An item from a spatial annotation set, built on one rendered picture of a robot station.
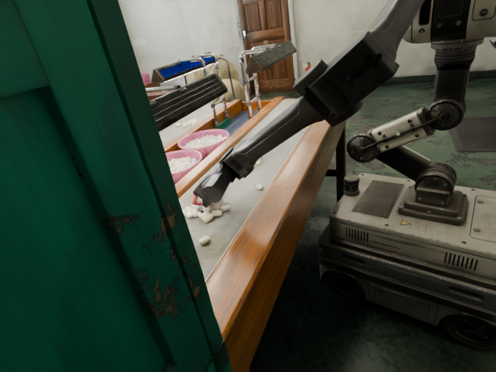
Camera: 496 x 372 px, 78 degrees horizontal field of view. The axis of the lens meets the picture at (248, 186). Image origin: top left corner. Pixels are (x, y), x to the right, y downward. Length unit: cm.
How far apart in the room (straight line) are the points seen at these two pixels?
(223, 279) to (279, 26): 534
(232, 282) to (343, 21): 516
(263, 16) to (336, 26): 124
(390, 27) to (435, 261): 95
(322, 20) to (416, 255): 473
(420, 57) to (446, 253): 448
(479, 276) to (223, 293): 94
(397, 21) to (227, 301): 59
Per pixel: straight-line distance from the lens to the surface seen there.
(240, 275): 71
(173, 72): 187
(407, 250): 134
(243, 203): 100
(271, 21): 586
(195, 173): 122
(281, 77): 592
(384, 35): 57
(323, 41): 568
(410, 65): 558
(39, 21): 27
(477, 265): 133
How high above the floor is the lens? 126
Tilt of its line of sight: 28 degrees down
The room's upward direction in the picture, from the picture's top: 10 degrees counter-clockwise
